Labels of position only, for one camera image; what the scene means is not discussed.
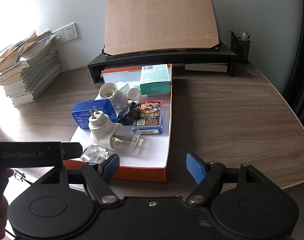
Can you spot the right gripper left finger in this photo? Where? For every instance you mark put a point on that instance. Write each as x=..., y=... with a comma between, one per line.
x=98, y=176

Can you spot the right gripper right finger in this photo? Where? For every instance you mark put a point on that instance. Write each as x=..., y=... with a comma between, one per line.
x=208, y=176

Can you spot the white mosquito plug with bottle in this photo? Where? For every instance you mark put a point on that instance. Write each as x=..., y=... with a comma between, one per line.
x=112, y=136

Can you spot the black USB charger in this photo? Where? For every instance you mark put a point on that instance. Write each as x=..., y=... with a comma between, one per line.
x=127, y=116

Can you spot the playing card box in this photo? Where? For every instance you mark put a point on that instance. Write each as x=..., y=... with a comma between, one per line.
x=150, y=117

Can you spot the white pill bottle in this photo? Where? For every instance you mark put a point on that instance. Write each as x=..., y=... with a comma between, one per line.
x=134, y=93

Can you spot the teal product box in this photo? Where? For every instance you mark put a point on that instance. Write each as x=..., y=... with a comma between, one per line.
x=155, y=79

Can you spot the orange white shoebox lid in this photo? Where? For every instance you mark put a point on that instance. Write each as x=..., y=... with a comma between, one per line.
x=149, y=161

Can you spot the stack of books and papers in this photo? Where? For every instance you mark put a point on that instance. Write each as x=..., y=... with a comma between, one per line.
x=28, y=67

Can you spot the black monitor riser shelf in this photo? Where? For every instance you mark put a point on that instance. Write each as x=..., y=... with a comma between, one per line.
x=218, y=54

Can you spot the black mesh pen holder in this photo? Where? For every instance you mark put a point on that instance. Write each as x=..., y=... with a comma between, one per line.
x=240, y=45

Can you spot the wooden book stand board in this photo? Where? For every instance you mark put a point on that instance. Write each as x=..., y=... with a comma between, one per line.
x=133, y=26

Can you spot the white wall socket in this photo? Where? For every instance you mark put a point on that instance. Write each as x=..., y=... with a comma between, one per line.
x=70, y=32
x=59, y=37

